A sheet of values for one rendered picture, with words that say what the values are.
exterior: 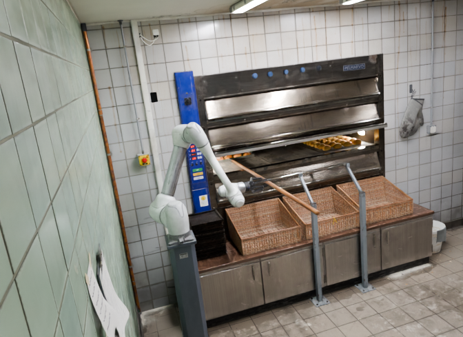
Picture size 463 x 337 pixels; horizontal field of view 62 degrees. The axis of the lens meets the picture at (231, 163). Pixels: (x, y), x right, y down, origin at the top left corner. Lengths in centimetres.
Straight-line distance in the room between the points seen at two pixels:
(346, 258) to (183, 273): 162
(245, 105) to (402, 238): 196
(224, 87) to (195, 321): 196
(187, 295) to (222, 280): 50
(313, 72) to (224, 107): 93
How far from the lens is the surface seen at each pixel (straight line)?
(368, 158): 433
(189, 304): 302
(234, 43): 357
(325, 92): 394
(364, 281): 397
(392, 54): 435
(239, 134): 361
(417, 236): 423
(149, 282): 388
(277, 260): 348
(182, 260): 284
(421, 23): 458
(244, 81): 360
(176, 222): 273
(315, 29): 389
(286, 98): 375
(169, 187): 291
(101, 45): 340
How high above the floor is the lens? 216
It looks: 14 degrees down
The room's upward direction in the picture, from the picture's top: 7 degrees counter-clockwise
